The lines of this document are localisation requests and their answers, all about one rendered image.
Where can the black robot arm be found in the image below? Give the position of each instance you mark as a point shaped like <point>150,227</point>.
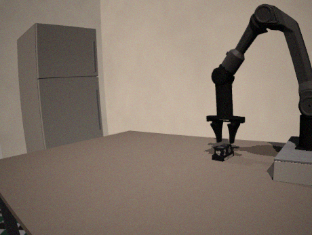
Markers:
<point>264,15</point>

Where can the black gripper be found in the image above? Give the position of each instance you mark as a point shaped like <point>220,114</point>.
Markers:
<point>225,114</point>

